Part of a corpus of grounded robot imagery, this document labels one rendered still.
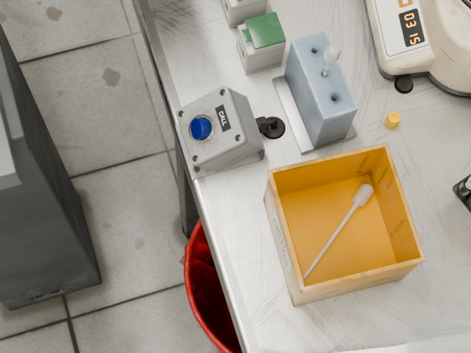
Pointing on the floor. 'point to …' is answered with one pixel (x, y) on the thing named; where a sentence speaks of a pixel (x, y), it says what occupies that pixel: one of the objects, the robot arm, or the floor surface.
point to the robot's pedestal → (38, 206)
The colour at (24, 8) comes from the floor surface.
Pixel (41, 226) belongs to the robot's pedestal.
